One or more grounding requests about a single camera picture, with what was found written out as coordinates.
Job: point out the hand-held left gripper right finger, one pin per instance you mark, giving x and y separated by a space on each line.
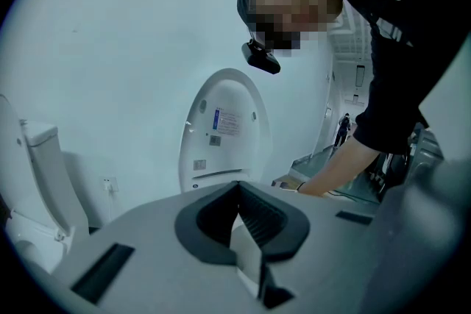
324 261

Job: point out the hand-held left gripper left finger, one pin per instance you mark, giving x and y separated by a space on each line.
154 268

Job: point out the person's right forearm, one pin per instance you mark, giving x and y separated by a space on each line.
342 169

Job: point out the white toilet with tank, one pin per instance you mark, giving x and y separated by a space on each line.
48 165

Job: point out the white toilet lid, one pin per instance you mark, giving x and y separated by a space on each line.
228 103

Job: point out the black wristband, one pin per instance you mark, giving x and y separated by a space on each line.
301 187

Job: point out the rectangular ceiling light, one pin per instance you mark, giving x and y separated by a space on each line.
360 75

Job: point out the person's black button shirt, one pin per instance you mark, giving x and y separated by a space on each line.
412 48

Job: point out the white wall socket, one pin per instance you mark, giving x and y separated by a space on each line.
109 184

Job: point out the black head camera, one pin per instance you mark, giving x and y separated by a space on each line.
262 59

